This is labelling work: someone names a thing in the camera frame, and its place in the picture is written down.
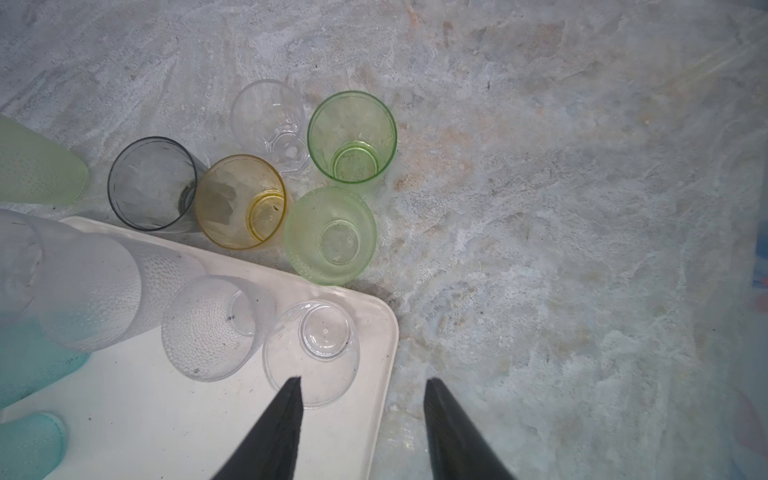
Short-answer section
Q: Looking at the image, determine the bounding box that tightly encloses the teal textured tumbler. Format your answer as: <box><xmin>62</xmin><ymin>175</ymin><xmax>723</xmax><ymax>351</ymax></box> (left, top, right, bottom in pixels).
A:
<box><xmin>1</xmin><ymin>413</ymin><xmax>68</xmax><ymax>479</ymax></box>
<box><xmin>1</xmin><ymin>321</ymin><xmax>90</xmax><ymax>409</ymax></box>

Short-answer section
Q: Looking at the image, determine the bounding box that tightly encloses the clear textured tumbler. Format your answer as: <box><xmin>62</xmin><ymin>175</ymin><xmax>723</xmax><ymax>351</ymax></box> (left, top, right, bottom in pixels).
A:
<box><xmin>30</xmin><ymin>233</ymin><xmax>206</xmax><ymax>352</ymax></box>

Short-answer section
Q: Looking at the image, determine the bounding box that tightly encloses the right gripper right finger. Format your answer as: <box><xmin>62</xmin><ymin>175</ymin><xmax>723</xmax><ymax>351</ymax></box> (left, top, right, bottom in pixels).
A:
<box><xmin>423</xmin><ymin>377</ymin><xmax>515</xmax><ymax>480</ymax></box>

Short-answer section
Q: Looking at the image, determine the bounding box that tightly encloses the light green textured tumbler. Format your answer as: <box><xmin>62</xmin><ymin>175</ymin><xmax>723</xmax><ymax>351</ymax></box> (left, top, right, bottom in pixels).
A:
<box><xmin>1</xmin><ymin>115</ymin><xmax>89</xmax><ymax>205</ymax></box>
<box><xmin>284</xmin><ymin>186</ymin><xmax>377</xmax><ymax>286</ymax></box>

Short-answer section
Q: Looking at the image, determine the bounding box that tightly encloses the small clear glass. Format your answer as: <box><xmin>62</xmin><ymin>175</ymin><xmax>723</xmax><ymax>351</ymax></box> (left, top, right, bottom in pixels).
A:
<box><xmin>229</xmin><ymin>79</ymin><xmax>309</xmax><ymax>175</ymax></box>

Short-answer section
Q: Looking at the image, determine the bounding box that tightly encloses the clear smooth tall tumbler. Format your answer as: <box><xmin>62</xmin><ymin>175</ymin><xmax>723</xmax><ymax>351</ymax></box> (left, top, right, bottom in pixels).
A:
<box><xmin>1</xmin><ymin>209</ymin><xmax>80</xmax><ymax>327</ymax></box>

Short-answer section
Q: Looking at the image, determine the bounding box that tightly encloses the dark grey glass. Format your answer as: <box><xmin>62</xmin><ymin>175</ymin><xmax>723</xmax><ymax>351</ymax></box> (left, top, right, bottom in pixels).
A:
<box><xmin>107</xmin><ymin>136</ymin><xmax>208</xmax><ymax>234</ymax></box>

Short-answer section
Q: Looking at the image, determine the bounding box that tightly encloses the frosted clear tumbler back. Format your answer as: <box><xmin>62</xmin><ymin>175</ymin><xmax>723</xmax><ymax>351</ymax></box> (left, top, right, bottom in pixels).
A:
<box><xmin>161</xmin><ymin>275</ymin><xmax>277</xmax><ymax>382</ymax></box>

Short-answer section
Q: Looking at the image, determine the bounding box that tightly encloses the beige plastic tray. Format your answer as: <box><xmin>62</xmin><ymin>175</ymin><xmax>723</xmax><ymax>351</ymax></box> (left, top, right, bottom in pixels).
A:
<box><xmin>1</xmin><ymin>245</ymin><xmax>399</xmax><ymax>479</ymax></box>

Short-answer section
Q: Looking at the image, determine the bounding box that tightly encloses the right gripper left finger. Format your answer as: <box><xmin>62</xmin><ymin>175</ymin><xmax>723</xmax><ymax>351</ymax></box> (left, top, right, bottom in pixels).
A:
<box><xmin>214</xmin><ymin>377</ymin><xmax>304</xmax><ymax>479</ymax></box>

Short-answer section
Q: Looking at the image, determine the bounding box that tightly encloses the bright green smooth tumbler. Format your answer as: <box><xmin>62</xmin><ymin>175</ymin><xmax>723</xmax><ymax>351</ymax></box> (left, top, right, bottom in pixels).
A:
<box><xmin>307</xmin><ymin>90</ymin><xmax>398</xmax><ymax>186</ymax></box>

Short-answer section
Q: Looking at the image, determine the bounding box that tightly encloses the yellow glass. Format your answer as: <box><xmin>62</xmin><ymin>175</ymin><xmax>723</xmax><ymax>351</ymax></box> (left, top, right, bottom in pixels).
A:
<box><xmin>194</xmin><ymin>154</ymin><xmax>292</xmax><ymax>251</ymax></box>

